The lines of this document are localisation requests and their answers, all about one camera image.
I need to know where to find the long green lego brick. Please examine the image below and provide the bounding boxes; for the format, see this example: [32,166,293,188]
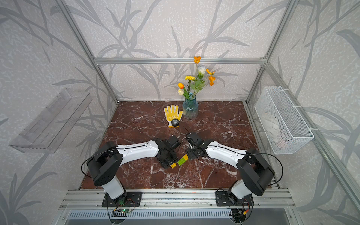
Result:
[177,157,188,166]

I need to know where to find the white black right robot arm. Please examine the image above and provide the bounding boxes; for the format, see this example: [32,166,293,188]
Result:
[186,137,275,202]

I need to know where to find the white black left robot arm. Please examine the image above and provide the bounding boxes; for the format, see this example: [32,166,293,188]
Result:
[83,136,181,200]

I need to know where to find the yellow white work glove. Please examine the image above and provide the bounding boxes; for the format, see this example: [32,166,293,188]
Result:
[164,105,183,128]

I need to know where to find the blue glass vase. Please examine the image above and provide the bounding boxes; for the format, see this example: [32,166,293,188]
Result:
[182,96,199,120]

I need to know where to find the artificial flower bouquet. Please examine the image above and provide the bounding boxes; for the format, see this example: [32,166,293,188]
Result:
[178,56,216,100]

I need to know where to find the right controller circuit board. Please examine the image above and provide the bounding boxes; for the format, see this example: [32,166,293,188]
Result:
[229,209,249,217]

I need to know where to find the white cloth in basket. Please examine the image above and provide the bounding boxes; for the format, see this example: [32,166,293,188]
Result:
[261,112,280,142]

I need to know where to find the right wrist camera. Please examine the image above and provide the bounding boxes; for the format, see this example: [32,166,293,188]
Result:
[186,132,203,148]

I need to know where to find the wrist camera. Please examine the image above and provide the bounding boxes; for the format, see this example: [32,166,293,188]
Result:
[186,132,203,148]
[166,135,181,150]

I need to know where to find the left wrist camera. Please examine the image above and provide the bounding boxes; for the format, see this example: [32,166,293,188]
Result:
[166,135,181,150]

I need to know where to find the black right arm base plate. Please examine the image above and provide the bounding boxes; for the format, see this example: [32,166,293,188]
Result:
[215,190,254,207]

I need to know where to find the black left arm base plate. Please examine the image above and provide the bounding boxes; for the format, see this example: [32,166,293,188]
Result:
[102,191,142,208]

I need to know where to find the white wire mesh basket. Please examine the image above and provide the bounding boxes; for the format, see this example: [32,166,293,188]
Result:
[255,86,314,155]

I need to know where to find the aluminium front rail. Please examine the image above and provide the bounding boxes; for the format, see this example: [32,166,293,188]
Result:
[59,189,296,210]

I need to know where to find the clear acrylic wall shelf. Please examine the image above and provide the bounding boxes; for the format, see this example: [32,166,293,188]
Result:
[9,88,92,153]

